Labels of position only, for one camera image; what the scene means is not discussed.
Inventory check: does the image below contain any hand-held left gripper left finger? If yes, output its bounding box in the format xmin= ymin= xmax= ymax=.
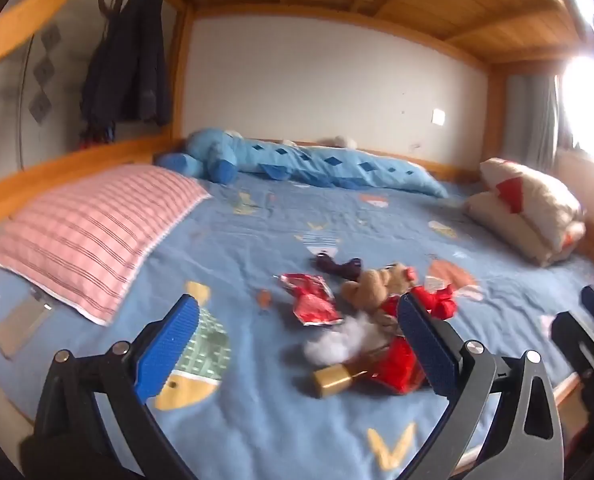
xmin=34 ymin=292 xmax=200 ymax=480

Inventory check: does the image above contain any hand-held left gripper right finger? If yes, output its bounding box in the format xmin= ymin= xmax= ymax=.
xmin=396 ymin=292 xmax=565 ymax=480

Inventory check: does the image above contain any white tissue wad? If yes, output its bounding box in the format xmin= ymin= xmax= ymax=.
xmin=304 ymin=316 xmax=375 ymax=367

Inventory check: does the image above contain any clear bottle with gold cap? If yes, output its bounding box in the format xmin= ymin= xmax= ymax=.
xmin=312 ymin=364 xmax=373 ymax=400

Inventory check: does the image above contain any red foil wrapper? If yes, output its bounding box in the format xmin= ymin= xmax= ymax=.
xmin=276 ymin=272 xmax=344 ymax=327

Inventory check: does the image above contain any brown teddy bear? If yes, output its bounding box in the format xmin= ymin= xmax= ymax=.
xmin=341 ymin=262 xmax=420 ymax=321

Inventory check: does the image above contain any white and red folded quilt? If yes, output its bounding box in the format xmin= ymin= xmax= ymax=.
xmin=464 ymin=157 xmax=588 ymax=268

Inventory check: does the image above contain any pink plaid pillow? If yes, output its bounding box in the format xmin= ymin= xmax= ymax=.
xmin=0 ymin=164 xmax=213 ymax=326

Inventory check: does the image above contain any blue printed bed sheet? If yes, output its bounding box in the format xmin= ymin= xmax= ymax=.
xmin=0 ymin=167 xmax=594 ymax=480

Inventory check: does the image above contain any bright window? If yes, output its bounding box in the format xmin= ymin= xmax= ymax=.
xmin=560 ymin=0 xmax=594 ymax=166

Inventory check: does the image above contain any grey curtain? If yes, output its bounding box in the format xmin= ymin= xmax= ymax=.
xmin=507 ymin=74 xmax=565 ymax=173

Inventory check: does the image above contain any long blue plush toy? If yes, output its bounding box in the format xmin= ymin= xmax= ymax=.
xmin=156 ymin=129 xmax=449 ymax=200

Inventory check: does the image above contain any dark hanging jacket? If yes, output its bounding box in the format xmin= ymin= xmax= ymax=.
xmin=79 ymin=0 xmax=173 ymax=128

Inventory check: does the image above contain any wooden coat rack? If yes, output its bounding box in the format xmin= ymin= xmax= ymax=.
xmin=96 ymin=0 xmax=128 ymax=28

